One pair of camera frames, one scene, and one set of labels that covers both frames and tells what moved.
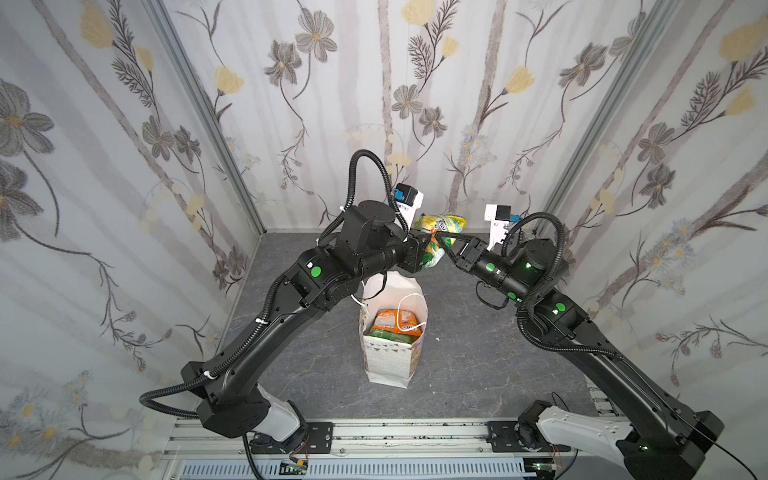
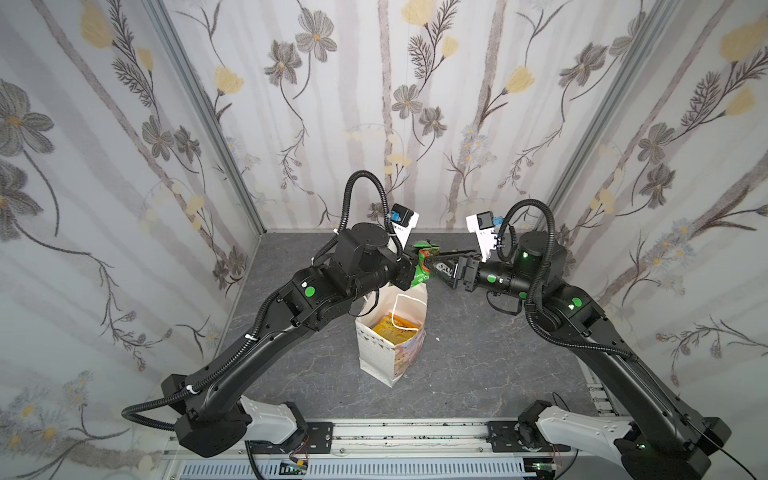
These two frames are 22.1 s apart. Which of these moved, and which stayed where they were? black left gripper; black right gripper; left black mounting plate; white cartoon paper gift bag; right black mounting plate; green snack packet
Moved: black right gripper; green snack packet; black left gripper
Stayed: left black mounting plate; white cartoon paper gift bag; right black mounting plate
